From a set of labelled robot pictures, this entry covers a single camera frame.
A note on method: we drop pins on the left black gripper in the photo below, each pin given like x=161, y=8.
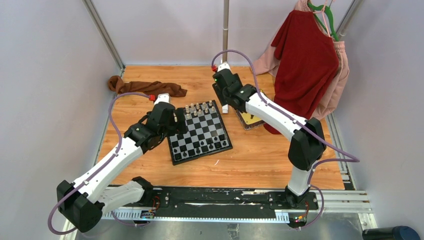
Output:
x=178, y=126

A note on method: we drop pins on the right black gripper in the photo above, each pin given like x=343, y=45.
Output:
x=220, y=94

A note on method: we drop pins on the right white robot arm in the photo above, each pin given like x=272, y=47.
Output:
x=304, y=148

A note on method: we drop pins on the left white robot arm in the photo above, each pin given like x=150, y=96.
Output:
x=84, y=201

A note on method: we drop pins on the metal pole with base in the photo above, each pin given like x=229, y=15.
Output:
x=225, y=36

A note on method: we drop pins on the brown cloth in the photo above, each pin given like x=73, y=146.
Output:
x=116, y=84

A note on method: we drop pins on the gold metal tin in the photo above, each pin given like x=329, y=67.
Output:
x=249, y=121

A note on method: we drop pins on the black white chessboard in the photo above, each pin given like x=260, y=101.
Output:
x=205, y=134

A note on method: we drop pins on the pink garment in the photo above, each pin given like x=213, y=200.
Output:
x=266, y=63

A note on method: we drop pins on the red shirt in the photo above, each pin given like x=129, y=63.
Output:
x=307, y=63

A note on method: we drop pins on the green hanger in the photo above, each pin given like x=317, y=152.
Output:
x=325, y=18

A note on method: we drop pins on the dark blue object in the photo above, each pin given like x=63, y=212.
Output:
x=391, y=233

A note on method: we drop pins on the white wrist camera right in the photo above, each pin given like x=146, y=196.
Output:
x=223, y=66

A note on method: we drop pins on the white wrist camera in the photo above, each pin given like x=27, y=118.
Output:
x=223, y=66
x=163, y=98

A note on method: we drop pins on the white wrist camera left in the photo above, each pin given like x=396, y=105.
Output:
x=163, y=98

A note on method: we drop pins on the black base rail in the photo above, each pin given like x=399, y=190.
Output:
x=229, y=203

